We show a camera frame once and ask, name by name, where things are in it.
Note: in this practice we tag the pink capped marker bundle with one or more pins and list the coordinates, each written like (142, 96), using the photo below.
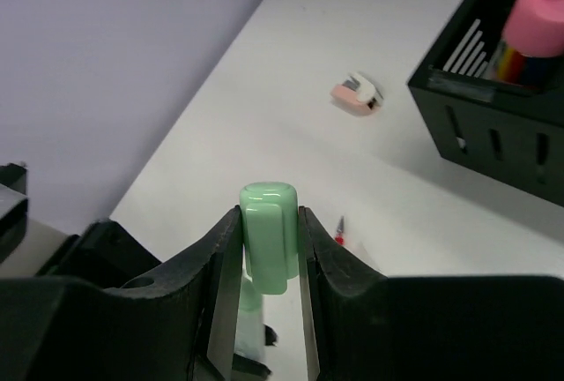
(531, 44)

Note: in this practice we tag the black slotted organizer box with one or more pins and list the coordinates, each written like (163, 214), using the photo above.
(510, 133)

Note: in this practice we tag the green highlighter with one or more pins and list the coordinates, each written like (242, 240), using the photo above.
(269, 214)

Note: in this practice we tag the pink correction tape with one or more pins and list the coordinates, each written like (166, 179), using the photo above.
(358, 95)

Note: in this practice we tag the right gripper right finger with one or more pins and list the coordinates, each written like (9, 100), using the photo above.
(362, 325)

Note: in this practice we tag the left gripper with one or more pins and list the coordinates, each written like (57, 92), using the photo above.
(14, 207)

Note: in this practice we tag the red gel pen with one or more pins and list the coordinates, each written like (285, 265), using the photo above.
(339, 236)

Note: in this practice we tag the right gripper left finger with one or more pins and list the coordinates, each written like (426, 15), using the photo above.
(175, 322)

